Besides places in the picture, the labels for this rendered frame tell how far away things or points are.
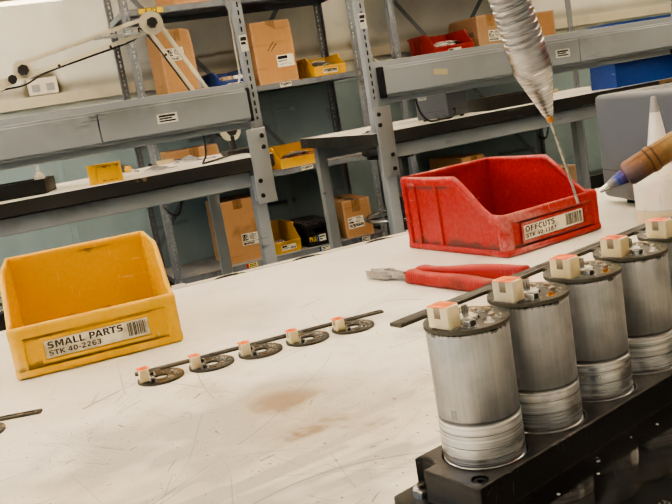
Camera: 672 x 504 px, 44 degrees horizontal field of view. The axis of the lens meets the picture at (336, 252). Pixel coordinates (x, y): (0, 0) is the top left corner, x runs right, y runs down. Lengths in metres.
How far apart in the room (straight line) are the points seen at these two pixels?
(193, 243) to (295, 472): 4.46
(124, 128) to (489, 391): 2.32
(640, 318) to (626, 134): 0.45
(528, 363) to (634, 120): 0.48
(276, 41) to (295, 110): 0.58
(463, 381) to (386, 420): 0.11
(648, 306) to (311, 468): 0.13
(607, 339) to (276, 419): 0.15
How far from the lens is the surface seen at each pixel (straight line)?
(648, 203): 0.55
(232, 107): 2.60
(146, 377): 0.46
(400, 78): 2.81
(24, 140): 2.50
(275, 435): 0.35
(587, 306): 0.28
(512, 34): 0.24
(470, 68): 2.95
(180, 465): 0.35
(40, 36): 4.68
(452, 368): 0.24
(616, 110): 0.75
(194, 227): 4.76
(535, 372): 0.26
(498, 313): 0.25
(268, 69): 4.45
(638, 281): 0.30
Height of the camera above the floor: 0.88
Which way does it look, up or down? 10 degrees down
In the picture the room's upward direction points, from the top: 10 degrees counter-clockwise
